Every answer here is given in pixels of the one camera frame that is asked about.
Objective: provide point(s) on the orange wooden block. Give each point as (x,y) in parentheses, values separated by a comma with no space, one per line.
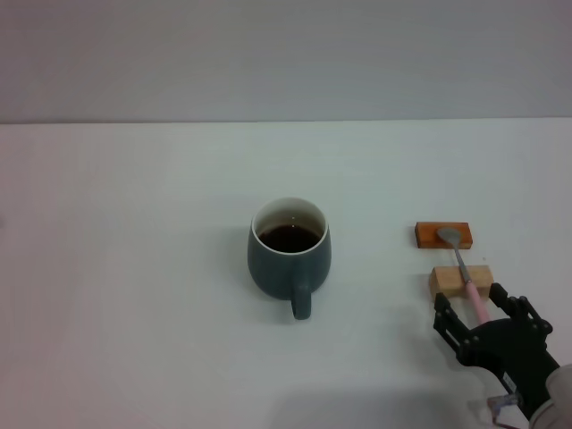
(426,237)

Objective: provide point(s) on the grey ceramic mug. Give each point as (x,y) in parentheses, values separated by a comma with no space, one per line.
(277,272)

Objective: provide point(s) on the light wooden spoon rest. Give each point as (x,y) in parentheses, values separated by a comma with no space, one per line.
(447,279)

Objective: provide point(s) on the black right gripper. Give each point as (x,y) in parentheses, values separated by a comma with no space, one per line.
(509,353)

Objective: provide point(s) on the dark coffee liquid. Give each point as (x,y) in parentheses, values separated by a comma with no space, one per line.
(288,239)

